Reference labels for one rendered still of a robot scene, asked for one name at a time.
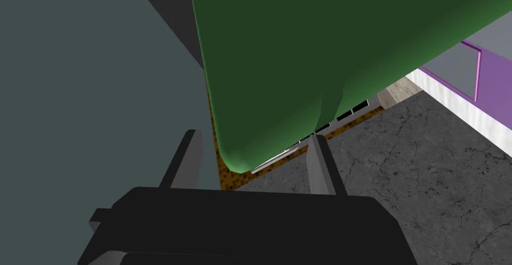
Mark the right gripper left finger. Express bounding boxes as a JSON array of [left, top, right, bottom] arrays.
[[158, 128, 205, 190]]

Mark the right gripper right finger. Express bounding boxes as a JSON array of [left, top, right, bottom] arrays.
[[305, 134, 349, 197]]

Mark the green sofa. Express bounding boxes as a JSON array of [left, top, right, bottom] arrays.
[[191, 0, 512, 175]]

